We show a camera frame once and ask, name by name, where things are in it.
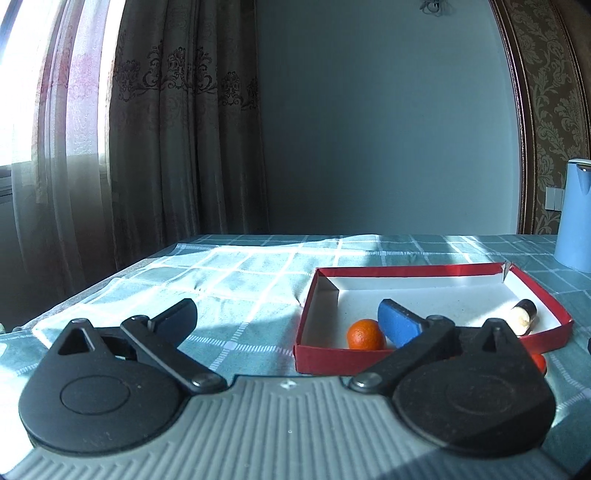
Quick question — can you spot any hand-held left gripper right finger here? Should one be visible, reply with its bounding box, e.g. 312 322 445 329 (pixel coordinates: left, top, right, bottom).
349 298 531 396

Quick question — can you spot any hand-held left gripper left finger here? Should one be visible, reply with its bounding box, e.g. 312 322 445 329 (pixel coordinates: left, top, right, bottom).
46 298 227 396

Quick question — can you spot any red cardboard box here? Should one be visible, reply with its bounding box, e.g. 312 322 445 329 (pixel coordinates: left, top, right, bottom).
294 263 574 376

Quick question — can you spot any black toy sushi roll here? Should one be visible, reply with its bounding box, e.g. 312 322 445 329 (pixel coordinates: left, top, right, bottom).
505 299 537 337

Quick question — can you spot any orange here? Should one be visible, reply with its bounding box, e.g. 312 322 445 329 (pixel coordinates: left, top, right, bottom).
347 318 387 352

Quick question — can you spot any green checked tablecloth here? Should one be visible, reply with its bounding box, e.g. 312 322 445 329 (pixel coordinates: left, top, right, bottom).
0 233 591 480

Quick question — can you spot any sheer white curtain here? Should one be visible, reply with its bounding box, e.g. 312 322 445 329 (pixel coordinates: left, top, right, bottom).
0 0 118 326

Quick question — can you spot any brown patterned curtain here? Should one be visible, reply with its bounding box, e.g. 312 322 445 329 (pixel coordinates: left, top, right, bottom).
105 0 271 274

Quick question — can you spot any blue electric kettle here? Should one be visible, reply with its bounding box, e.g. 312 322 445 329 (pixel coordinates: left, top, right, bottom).
553 158 591 273

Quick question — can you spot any window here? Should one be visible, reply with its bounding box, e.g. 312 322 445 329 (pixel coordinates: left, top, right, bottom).
0 0 109 199

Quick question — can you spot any dark wooden wall moulding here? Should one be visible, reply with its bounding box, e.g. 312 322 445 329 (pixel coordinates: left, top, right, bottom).
489 0 544 235

